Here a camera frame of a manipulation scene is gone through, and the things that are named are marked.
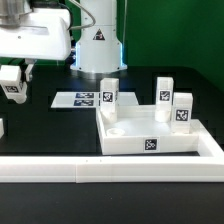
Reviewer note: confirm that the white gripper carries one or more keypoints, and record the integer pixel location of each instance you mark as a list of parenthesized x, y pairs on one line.
[(42, 34)]

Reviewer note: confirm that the white square tabletop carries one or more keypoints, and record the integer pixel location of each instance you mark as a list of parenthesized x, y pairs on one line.
[(137, 132)]

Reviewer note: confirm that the white marker plate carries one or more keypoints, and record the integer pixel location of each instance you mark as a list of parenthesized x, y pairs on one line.
[(89, 99)]

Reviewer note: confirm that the white block left edge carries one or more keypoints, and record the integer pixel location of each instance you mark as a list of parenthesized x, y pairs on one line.
[(1, 128)]

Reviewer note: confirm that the white L-shaped fence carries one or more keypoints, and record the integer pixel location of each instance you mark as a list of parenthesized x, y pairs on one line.
[(207, 166)]

